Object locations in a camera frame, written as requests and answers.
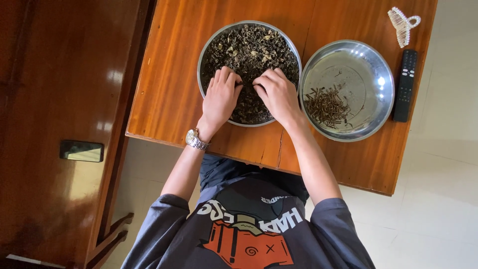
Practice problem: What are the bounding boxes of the person's right hand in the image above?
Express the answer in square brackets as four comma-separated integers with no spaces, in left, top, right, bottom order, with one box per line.
[252,67,304,130]

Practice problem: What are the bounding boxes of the person's left hand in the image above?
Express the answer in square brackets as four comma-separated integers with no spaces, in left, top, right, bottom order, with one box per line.
[197,66,244,140]

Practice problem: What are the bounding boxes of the silver metal wristwatch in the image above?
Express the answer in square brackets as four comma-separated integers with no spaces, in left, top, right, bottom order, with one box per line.
[185,128,212,151]

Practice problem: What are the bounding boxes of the pile of dried brown stems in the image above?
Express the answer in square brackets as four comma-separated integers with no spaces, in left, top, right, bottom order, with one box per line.
[304,82,354,130]

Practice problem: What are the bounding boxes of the steel bowl holding leaves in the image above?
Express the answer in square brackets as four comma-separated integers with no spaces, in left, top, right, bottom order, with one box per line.
[197,20,302,128]

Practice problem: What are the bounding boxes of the pile of dried dark leaves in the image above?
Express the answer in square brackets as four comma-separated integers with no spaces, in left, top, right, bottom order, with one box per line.
[201,25,300,125]

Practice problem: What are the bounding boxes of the dark blue shorts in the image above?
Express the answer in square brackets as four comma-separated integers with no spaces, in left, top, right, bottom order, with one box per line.
[199,153,310,204]

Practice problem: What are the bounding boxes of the steel bowl holding stems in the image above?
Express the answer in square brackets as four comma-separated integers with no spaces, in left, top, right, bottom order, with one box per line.
[299,40,396,143]

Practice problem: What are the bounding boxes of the black remote control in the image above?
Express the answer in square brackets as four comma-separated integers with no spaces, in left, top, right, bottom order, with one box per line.
[392,49,418,123]

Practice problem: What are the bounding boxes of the grey printed t-shirt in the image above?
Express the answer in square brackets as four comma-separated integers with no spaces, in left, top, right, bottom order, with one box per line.
[121,175,376,269]

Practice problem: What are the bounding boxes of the white pearl hair claw clip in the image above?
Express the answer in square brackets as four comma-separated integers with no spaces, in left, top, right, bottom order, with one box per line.
[387,7,422,49]

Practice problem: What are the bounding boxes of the black smartphone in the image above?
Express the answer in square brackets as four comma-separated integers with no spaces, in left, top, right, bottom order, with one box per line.
[59,140,105,163]

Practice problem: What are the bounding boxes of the dark wooden furniture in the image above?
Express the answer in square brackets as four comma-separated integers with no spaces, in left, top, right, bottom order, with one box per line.
[0,0,158,269]

